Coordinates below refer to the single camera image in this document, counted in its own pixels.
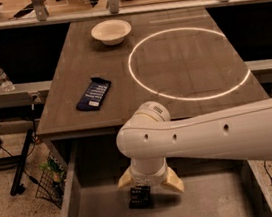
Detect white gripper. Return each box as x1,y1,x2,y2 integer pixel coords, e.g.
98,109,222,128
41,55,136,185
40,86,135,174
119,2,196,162
117,157,185,193

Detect black rxbar chocolate bar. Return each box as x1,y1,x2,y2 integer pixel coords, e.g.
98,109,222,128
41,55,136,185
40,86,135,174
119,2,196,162
128,185,153,209

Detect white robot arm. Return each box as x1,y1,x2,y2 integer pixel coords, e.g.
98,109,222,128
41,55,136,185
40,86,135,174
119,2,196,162
116,99,272,192

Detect open grey top drawer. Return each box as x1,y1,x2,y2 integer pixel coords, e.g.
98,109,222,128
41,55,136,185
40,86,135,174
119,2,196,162
60,134,272,217

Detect blue rxbar snack bar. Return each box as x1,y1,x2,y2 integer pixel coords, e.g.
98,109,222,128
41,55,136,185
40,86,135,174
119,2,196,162
76,77,111,112

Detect grey counter cabinet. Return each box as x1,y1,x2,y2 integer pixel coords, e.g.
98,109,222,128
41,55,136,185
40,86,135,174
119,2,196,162
21,0,272,178

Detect black bench leg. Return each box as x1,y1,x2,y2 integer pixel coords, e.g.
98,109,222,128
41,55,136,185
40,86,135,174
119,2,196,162
10,129,33,197

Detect white ceramic bowl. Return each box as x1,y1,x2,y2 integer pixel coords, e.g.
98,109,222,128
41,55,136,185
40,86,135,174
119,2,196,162
91,19,132,46

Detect grey side bench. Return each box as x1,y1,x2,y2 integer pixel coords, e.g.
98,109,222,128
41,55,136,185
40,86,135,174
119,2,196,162
0,81,52,108

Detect clear plastic water bottle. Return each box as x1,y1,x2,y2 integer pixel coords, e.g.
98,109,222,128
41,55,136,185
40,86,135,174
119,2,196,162
0,67,15,92

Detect black wire basket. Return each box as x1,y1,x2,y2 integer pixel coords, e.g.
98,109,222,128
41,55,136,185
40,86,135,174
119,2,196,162
35,153,67,208

